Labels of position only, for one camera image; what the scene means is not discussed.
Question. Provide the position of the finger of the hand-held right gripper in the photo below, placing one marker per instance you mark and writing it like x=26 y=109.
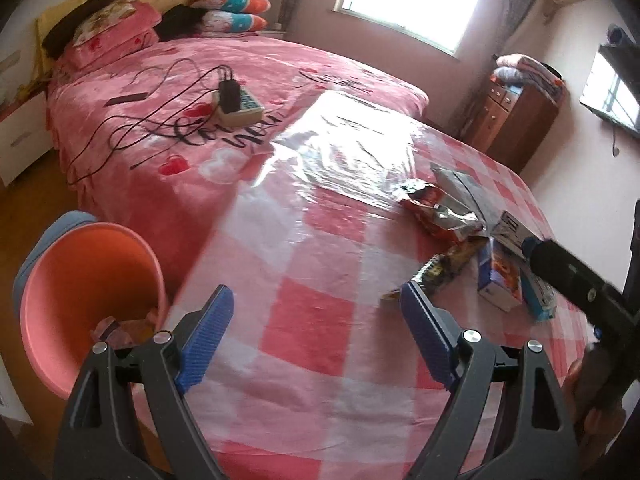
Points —
x=560 y=265

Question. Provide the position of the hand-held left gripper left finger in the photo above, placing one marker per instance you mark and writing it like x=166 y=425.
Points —
x=205 y=335

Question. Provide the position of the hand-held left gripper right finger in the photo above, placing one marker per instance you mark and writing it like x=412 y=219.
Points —
x=425 y=335

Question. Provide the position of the cartoon bear tissue pack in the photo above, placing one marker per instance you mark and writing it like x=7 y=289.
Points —
x=500 y=280

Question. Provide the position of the dark yellow snack packet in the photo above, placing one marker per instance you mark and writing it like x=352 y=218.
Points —
x=445 y=266

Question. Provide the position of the pink plastic bin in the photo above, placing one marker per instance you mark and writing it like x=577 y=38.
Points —
x=85 y=280

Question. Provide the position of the person's right hand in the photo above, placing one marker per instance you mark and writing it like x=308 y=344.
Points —
x=602 y=422

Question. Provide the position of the pink checked tablecloth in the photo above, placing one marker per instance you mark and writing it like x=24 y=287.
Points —
x=350 y=310

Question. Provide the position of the grey paper packet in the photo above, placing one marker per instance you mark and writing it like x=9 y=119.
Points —
x=465 y=185

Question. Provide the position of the red snack packet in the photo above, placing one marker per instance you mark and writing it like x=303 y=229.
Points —
x=430 y=199

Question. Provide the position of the brown wooden cabinet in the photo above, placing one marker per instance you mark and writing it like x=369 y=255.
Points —
x=520 y=120

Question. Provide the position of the blue-grey plastic bucket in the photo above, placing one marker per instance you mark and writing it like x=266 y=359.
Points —
x=50 y=232

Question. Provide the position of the stack of folded blankets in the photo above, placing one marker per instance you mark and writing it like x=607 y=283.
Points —
x=530 y=72

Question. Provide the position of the white power strip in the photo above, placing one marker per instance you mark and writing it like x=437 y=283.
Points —
x=245 y=107

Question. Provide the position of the black charger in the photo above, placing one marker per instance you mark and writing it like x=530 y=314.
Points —
x=230 y=95

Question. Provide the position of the black phone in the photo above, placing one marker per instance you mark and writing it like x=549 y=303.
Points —
x=126 y=99

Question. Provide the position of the white nightstand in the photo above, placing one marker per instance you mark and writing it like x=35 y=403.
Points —
x=22 y=140

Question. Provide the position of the bed with pink blanket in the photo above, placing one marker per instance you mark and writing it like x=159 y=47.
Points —
x=280 y=75

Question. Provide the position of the window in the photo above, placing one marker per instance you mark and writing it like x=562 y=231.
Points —
x=410 y=0

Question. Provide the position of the black cloth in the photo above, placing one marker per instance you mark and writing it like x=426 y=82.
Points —
x=182 y=22

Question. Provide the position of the colourful bolster pillow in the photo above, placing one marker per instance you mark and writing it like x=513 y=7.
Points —
x=235 y=22
x=235 y=0

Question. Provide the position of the folded pink floral quilt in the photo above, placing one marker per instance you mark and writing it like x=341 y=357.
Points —
x=115 y=27

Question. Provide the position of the wall television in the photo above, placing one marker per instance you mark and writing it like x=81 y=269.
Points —
x=615 y=90

